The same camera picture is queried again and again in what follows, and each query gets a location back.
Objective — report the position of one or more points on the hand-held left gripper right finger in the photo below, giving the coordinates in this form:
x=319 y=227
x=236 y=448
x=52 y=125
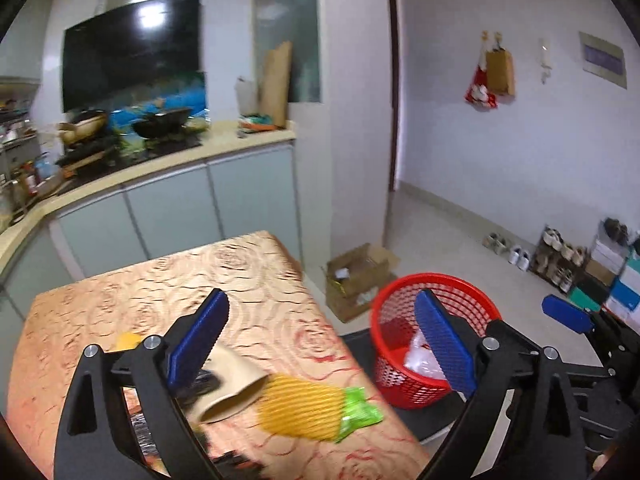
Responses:
x=445 y=340

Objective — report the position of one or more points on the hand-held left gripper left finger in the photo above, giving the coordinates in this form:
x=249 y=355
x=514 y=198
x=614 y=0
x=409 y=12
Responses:
x=200 y=340

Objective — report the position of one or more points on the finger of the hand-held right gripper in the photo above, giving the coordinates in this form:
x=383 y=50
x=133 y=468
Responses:
x=565 y=312

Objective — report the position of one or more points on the black wrapper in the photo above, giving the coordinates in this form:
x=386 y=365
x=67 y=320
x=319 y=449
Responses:
x=202 y=382

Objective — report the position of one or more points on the beige paper cup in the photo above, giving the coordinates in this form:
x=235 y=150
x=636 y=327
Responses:
x=235 y=375

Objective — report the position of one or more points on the red plastic basket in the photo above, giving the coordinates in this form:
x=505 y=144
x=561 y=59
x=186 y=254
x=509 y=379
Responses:
x=395 y=385

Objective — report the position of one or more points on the green wrapper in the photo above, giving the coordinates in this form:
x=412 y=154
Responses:
x=362 y=410

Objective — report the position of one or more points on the yellow foam net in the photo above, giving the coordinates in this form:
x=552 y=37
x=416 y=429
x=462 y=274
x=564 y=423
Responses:
x=300 y=407

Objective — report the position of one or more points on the clear plastic bag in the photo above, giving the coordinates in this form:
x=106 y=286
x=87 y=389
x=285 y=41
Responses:
x=422 y=357

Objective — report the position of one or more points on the shoe rack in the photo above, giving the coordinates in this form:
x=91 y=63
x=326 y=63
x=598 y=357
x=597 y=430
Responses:
x=560 y=260

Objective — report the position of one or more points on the stack of shoe boxes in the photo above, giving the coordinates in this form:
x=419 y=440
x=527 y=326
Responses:
x=615 y=285

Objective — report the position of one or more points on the gold rose patterned tablecloth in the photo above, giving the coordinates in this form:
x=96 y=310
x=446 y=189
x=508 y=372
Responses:
x=150 y=290

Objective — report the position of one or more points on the white pair of shoes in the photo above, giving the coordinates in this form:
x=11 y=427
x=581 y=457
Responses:
x=520 y=257

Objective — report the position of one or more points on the yellow packet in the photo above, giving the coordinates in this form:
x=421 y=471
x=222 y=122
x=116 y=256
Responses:
x=127 y=342

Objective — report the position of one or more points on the black stool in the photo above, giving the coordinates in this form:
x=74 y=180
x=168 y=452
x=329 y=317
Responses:
x=430 y=420

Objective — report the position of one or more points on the beige pair of shoes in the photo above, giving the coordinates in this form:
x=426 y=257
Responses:
x=495 y=242

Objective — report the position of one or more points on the cardboard box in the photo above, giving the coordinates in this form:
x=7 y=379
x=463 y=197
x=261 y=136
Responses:
x=357 y=275

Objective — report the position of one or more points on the dark foil wrapper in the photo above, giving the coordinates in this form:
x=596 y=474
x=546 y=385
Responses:
x=142 y=435

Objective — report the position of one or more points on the kitchen counter cabinet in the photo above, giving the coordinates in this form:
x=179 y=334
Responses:
x=175 y=205

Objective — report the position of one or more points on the black gas stove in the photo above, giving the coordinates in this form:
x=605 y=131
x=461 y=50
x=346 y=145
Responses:
x=100 y=152

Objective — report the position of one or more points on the black wok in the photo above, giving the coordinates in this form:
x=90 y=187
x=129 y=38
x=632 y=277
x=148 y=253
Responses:
x=160 y=122

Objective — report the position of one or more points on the orange plastic bag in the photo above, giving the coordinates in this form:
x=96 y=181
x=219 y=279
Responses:
x=255 y=122

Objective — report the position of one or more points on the red hanging bag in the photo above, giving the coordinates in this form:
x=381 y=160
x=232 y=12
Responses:
x=477 y=92

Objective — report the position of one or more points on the golden cooking pan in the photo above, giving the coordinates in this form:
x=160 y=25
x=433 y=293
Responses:
x=82 y=127

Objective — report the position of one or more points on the clear plastic jug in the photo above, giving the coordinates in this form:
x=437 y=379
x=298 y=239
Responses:
x=246 y=97

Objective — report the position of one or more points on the blue printed backsplash panel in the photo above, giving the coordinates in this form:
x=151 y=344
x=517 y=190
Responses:
x=165 y=95

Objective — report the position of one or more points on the brown paper bag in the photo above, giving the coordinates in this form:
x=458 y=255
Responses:
x=500 y=72

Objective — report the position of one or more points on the white intercom phone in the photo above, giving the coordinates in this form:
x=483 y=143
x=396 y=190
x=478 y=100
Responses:
x=545 y=60

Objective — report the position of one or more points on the metal kitchen rack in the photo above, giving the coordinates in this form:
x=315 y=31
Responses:
x=17 y=150

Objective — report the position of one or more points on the wooden cutting board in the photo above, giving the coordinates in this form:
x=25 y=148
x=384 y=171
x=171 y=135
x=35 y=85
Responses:
x=275 y=85

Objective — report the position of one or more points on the black range hood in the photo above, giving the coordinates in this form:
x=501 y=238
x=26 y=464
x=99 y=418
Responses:
x=130 y=50

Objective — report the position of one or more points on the frosted glass window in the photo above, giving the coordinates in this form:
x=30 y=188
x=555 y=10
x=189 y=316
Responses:
x=285 y=25

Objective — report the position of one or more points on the dark door frame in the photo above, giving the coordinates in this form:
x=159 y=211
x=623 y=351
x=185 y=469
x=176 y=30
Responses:
x=393 y=90

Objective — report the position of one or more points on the wall electrical panel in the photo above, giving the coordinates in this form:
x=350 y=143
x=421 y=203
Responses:
x=602 y=60

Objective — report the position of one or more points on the pale wall cabinet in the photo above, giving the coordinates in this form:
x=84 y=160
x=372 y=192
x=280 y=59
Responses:
x=25 y=35

